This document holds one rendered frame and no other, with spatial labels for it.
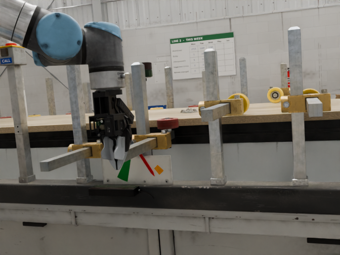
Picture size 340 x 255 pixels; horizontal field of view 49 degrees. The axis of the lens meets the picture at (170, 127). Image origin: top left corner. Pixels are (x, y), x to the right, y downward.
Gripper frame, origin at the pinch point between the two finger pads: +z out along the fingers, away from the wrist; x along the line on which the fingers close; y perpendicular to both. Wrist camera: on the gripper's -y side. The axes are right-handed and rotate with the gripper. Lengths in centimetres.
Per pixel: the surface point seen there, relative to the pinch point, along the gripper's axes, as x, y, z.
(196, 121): 9.6, -46.4, -7.2
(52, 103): -119, -135, -18
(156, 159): 0.9, -25.4, 3.3
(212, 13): -124, -726, -190
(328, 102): 54, -25, -12
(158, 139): 2.2, -25.2, -3.3
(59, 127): -51, -46, -7
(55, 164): -23.5, -4.4, 0.6
